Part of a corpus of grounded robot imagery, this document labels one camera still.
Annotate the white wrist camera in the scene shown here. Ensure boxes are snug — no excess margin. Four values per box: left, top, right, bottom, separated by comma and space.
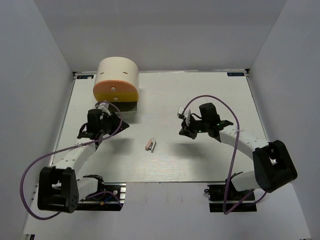
177, 106, 191, 126
95, 101, 111, 115

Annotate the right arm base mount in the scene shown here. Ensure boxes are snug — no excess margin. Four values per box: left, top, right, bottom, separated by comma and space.
204, 183, 257, 213

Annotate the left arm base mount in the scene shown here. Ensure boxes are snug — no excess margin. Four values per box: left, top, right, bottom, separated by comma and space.
76, 183, 127, 212

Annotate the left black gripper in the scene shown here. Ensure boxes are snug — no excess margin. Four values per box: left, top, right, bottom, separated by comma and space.
99, 111, 130, 136

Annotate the orange organizer drawer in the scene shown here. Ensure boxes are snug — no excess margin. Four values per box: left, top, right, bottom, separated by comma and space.
93, 80, 138, 93

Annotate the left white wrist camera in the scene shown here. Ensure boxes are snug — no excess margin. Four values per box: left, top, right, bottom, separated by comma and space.
95, 101, 111, 115

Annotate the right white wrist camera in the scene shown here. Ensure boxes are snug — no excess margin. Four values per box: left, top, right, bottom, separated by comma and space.
177, 106, 191, 126

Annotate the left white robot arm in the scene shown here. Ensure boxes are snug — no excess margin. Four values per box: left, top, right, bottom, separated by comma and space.
37, 109, 129, 213

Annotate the cream cylindrical desk organizer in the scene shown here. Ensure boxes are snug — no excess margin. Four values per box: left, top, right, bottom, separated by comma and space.
94, 57, 139, 94

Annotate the grey green organizer drawer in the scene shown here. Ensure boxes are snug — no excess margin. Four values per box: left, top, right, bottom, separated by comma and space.
108, 101, 138, 120

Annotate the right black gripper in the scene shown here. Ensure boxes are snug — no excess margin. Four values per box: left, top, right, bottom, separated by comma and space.
179, 114, 210, 139

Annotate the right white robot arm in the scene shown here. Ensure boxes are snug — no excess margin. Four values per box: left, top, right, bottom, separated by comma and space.
177, 103, 298, 200

